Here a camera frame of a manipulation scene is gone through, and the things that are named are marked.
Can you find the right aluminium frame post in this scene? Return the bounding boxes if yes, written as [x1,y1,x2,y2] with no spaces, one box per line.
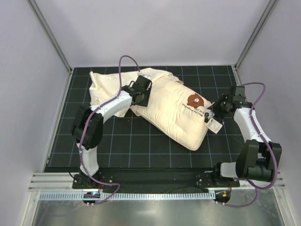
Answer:
[234,0,278,71]

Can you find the aluminium frame post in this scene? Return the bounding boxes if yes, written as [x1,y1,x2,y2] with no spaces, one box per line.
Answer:
[234,0,278,71]
[27,0,72,74]

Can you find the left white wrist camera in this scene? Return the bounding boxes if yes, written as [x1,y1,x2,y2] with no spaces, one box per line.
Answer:
[142,74,151,80]

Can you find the cream pillow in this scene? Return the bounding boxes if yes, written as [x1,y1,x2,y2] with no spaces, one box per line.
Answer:
[130,68,211,151]

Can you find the white pillow tag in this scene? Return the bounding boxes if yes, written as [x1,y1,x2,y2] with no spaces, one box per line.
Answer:
[206,118,223,134]

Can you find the cream pillowcase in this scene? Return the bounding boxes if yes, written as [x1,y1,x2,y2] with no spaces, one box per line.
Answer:
[89,67,183,119]

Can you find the slotted cable duct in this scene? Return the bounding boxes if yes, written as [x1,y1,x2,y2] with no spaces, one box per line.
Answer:
[39,190,215,202]

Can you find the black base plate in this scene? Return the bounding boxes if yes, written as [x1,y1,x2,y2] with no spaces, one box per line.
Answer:
[72,168,240,194]

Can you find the left aluminium frame post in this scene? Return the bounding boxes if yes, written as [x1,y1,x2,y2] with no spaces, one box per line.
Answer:
[27,0,72,74]

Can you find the aluminium rail front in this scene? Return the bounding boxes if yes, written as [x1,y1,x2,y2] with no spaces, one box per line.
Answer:
[28,172,286,192]

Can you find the black grid mat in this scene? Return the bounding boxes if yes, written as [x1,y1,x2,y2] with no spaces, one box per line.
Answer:
[45,65,244,172]

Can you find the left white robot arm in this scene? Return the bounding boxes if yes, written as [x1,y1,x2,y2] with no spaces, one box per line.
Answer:
[71,74,152,189]

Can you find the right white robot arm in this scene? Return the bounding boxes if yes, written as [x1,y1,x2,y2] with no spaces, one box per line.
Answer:
[208,86,282,186]

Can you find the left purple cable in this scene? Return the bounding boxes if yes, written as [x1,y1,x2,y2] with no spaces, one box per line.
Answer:
[79,55,142,217]

